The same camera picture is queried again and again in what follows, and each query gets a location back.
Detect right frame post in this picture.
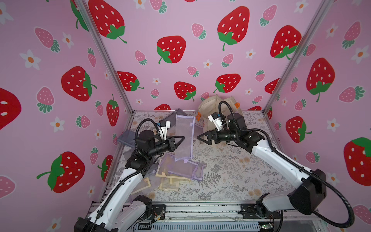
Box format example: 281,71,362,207
262,0,333,116

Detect beige canvas bag orange handles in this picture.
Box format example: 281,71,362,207
198,95,243,132

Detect frame post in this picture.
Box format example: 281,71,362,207
262,0,333,116
76,0,134,116

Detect left frame post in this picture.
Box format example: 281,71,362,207
76,0,134,116

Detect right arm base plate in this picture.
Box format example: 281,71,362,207
238,204,280,219

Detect grey mesh pouch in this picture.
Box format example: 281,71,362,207
163,108,187,126
117,130,135,148

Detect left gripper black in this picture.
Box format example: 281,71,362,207
146,136,183,160

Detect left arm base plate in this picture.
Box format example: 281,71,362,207
139,204,166,220

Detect aluminium frame rail front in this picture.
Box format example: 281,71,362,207
85,200,322,222

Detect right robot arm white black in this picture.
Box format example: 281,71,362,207
198,101,355,228

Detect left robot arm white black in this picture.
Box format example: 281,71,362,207
73,119,185,232

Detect grey mesh pouch left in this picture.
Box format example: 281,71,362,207
117,130,135,148

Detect purple mesh pouch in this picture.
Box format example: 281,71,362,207
174,115,195,161

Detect grey mesh pouch far back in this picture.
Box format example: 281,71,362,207
163,108,187,126

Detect yellow-trim mesh pouch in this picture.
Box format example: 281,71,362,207
131,177,151,195
156,173,191,191

